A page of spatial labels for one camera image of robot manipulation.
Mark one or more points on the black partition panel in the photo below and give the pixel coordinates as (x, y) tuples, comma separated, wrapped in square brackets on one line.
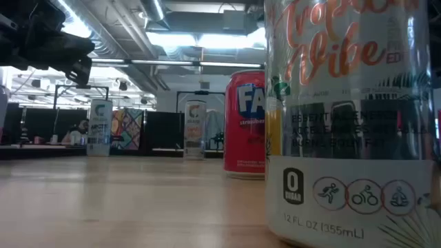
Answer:
[(162, 131), (44, 124)]

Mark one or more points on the black aluminium rig frame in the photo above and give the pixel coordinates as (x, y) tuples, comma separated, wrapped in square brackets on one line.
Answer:
[(51, 151)]

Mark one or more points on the Celsius Arctic Vibe can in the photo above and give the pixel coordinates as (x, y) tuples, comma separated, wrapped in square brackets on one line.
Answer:
[(100, 137)]

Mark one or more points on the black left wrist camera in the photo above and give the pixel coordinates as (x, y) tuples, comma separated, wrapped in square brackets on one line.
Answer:
[(31, 10)]

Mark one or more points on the person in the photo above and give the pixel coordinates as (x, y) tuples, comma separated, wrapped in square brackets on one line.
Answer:
[(82, 127)]

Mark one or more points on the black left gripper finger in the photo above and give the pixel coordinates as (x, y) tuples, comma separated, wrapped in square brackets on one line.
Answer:
[(77, 50), (81, 70)]

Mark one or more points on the grey hanging cloth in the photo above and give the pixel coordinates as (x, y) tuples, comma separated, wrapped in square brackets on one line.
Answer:
[(215, 120)]

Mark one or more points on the silver round ventilation duct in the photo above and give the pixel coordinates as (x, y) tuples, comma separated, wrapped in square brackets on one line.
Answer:
[(153, 8)]

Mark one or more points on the Celsius Tropical Vibe can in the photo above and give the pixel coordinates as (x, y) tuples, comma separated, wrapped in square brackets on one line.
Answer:
[(344, 103), (195, 137)]

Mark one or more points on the black background rig frame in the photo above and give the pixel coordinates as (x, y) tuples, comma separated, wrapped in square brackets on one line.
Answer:
[(82, 87), (201, 92)]

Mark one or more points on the red Fanta strawberry can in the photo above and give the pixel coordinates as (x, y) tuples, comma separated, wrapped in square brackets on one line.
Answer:
[(241, 137)]

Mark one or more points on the grey ceiling box unit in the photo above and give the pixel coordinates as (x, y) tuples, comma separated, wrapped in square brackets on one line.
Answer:
[(235, 20)]

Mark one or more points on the long ceiling tube light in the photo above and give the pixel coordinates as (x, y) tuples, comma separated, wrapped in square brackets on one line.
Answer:
[(162, 62)]

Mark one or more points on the colourful patchwork hanging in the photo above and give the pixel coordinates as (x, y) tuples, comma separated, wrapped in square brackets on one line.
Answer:
[(127, 129)]

